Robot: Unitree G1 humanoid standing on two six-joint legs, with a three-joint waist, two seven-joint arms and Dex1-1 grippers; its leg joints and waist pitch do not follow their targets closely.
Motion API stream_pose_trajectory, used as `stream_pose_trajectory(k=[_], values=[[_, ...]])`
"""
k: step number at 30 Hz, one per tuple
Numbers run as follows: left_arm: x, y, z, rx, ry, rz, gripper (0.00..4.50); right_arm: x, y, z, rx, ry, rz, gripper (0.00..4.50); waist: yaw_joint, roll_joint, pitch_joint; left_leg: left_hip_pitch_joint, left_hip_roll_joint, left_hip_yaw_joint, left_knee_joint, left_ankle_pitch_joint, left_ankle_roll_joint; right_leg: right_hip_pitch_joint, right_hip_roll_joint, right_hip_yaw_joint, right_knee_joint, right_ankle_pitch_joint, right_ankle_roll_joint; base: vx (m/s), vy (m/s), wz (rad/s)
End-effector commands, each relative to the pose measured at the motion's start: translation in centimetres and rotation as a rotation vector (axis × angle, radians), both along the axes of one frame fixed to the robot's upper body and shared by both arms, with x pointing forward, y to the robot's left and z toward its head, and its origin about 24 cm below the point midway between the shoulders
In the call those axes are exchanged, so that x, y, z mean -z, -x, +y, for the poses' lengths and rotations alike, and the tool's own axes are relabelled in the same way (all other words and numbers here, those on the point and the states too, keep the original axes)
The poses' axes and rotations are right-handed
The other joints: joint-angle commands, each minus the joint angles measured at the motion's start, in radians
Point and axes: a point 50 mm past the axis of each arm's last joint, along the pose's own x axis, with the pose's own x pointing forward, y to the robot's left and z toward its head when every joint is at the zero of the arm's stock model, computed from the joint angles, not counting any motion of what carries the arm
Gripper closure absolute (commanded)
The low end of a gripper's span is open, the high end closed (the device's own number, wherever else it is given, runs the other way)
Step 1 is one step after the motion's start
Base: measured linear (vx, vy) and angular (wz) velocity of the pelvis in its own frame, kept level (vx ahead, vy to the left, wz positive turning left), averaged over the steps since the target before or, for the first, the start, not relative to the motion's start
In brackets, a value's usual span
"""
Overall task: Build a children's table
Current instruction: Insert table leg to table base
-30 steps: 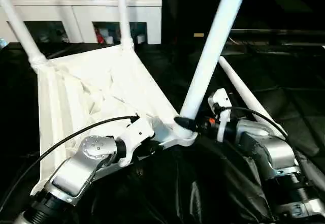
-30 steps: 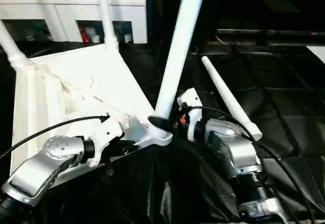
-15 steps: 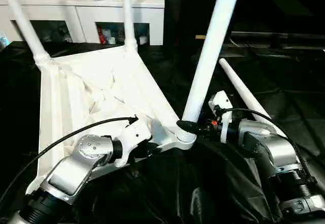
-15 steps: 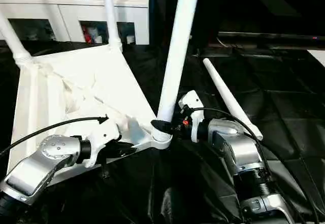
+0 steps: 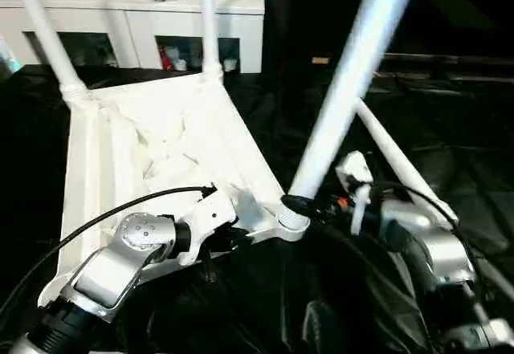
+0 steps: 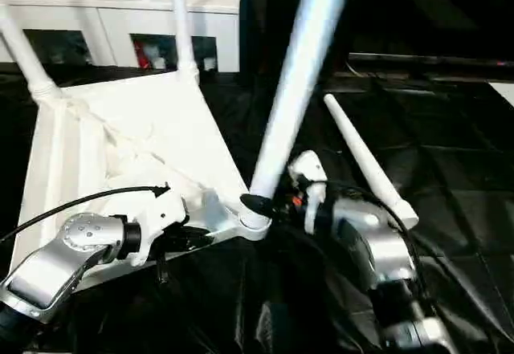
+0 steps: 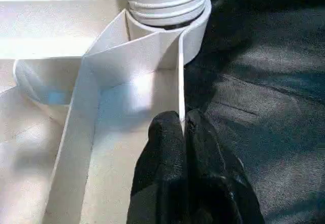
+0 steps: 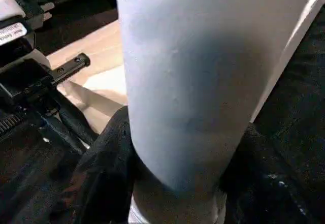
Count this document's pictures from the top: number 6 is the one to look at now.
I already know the white sideboard cabinet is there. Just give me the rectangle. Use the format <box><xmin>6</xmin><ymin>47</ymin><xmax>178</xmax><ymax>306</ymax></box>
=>
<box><xmin>0</xmin><ymin>0</ymin><xmax>243</xmax><ymax>74</ymax></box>

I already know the white board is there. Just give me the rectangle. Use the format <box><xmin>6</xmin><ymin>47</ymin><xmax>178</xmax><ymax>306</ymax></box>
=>
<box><xmin>488</xmin><ymin>81</ymin><xmax>514</xmax><ymax>109</ymax></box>

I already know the white plastic table top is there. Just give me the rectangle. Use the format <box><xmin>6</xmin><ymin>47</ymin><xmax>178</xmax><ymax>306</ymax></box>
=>
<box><xmin>9</xmin><ymin>68</ymin><xmax>271</xmax><ymax>287</ymax></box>

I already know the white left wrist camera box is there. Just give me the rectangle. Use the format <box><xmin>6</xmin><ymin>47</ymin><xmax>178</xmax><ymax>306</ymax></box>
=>
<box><xmin>127</xmin><ymin>186</ymin><xmax>190</xmax><ymax>268</ymax></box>

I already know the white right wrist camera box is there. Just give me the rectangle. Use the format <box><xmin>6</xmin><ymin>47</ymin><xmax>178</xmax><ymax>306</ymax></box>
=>
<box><xmin>288</xmin><ymin>149</ymin><xmax>328</xmax><ymax>235</ymax></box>

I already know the black work mat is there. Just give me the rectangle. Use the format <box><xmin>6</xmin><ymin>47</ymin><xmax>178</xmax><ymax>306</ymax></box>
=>
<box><xmin>0</xmin><ymin>63</ymin><xmax>514</xmax><ymax>354</ymax></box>

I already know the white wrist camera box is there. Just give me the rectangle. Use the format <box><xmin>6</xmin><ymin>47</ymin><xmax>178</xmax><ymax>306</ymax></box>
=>
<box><xmin>127</xmin><ymin>186</ymin><xmax>190</xmax><ymax>268</ymax></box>
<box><xmin>288</xmin><ymin>149</ymin><xmax>328</xmax><ymax>235</ymax></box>

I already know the red bottle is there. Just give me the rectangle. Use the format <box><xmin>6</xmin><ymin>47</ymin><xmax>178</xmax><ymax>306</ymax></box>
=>
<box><xmin>137</xmin><ymin>43</ymin><xmax>152</xmax><ymax>69</ymax></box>

